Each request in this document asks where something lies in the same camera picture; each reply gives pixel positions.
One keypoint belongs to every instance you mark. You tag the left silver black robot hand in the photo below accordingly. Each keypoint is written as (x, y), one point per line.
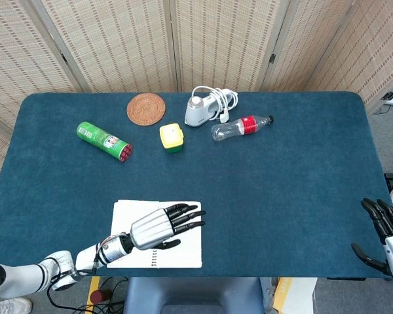
(154, 230)

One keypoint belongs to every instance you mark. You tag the spiral notebook with tan cover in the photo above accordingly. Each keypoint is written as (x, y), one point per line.
(183, 248)

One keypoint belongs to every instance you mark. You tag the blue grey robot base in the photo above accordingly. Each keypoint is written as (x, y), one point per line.
(193, 296)

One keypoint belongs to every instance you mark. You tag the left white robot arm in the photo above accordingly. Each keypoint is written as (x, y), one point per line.
(52, 273)

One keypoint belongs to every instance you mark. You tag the red emergency stop button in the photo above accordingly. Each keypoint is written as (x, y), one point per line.
(99, 296)

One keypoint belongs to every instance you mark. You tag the yellow and green box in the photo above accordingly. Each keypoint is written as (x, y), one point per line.
(172, 137)

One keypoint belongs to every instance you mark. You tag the dark teal table cloth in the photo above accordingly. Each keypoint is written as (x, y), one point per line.
(249, 196)

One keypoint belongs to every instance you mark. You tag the green cylindrical can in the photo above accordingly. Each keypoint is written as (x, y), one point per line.
(103, 140)

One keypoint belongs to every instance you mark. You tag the white and orange cardboard box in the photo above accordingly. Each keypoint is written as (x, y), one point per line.
(293, 296)

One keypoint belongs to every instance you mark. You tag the round woven rattan coaster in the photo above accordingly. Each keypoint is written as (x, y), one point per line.
(146, 108)

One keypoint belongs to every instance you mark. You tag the white handheld garment steamer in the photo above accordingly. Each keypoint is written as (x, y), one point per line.
(199, 112)

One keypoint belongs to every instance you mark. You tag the clear plastic bottle red label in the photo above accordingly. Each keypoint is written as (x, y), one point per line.
(240, 127)

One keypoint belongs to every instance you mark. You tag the woven bamboo folding screen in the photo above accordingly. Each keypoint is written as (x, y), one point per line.
(124, 42)

